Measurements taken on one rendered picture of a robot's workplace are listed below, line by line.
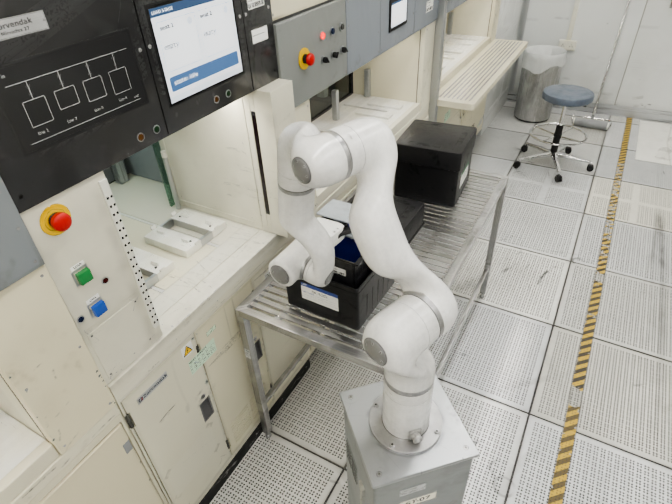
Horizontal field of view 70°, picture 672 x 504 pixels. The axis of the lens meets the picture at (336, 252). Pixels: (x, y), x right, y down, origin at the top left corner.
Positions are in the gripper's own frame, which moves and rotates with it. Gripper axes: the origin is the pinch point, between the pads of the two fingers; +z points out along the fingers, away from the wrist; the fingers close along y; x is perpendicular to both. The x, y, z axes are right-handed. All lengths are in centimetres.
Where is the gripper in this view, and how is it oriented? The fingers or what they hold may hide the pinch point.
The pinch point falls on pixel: (340, 217)
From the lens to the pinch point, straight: 149.3
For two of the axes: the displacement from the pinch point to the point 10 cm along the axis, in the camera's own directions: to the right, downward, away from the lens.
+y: 8.6, 2.8, -4.3
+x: -0.5, -8.0, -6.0
